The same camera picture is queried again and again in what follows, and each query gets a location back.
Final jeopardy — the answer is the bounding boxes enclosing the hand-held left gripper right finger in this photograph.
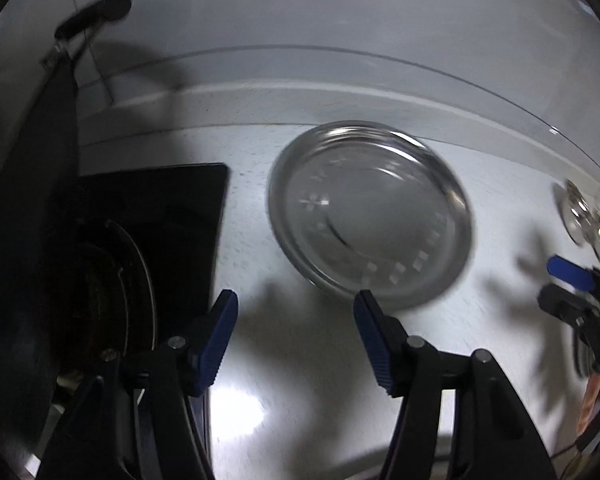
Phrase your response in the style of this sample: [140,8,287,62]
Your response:
[353,289,557,480]

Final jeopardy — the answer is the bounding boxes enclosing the stove burner ring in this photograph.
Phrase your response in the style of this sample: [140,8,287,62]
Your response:
[75,217,159,358]

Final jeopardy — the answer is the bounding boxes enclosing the black glass gas stove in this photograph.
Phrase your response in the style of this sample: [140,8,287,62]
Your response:
[72,162,230,480]

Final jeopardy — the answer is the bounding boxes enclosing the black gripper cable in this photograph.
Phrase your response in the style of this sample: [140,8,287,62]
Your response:
[550,407,600,480]

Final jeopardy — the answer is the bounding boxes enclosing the small steel bowl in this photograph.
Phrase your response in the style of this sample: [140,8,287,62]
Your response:
[561,179,597,247]

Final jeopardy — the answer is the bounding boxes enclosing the person's right hand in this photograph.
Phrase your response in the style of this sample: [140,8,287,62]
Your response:
[576,376,600,440]

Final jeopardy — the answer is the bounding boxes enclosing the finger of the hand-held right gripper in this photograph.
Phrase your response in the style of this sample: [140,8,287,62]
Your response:
[547,255,596,292]
[537,284,589,324]

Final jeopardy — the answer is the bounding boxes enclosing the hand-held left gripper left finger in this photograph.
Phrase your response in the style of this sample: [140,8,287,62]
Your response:
[37,289,239,480]

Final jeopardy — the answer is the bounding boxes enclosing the steel wok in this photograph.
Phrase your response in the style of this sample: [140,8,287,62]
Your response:
[0,0,133,463]

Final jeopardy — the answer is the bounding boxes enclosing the engraved steel plate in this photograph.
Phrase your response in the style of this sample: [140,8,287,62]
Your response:
[267,120,475,312]

